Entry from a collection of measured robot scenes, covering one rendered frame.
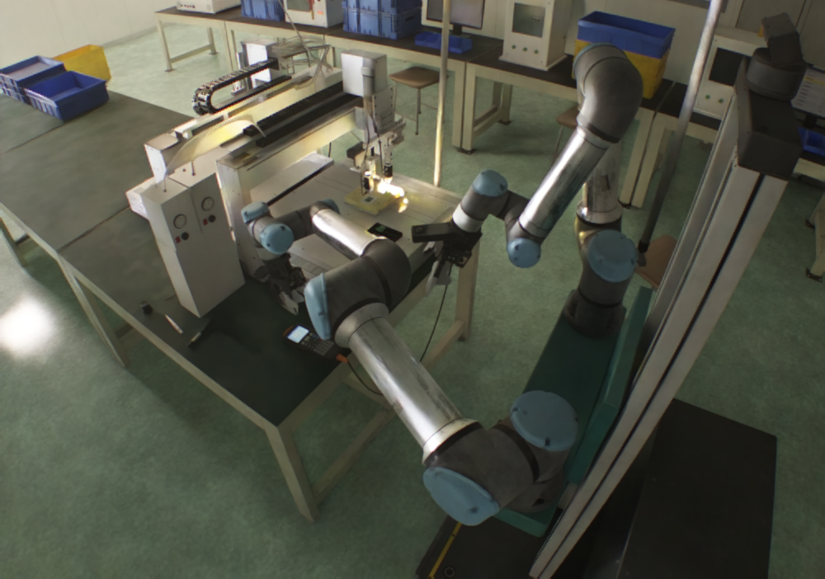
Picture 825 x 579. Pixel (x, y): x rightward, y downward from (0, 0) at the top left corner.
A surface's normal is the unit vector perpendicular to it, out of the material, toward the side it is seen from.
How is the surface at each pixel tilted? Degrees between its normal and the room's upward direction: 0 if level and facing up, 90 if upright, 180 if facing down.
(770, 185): 90
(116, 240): 0
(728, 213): 90
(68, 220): 0
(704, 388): 0
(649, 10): 90
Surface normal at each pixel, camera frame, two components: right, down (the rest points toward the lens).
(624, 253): -0.01, -0.66
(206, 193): 0.83, 0.37
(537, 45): -0.56, 0.54
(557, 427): 0.11, -0.80
